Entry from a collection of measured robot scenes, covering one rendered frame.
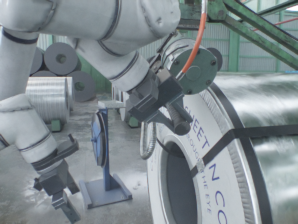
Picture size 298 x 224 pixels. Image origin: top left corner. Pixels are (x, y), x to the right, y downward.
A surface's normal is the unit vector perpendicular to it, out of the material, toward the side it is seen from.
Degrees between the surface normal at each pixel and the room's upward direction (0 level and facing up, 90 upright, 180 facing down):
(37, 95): 71
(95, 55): 138
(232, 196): 90
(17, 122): 90
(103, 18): 128
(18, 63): 132
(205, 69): 115
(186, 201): 46
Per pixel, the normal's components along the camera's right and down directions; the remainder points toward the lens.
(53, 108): 0.25, 0.33
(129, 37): 0.36, 0.90
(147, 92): -0.63, -0.58
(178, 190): 0.22, -0.35
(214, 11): 0.08, 0.15
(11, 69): 0.15, 0.73
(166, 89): 0.16, 0.55
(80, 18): 0.53, 0.73
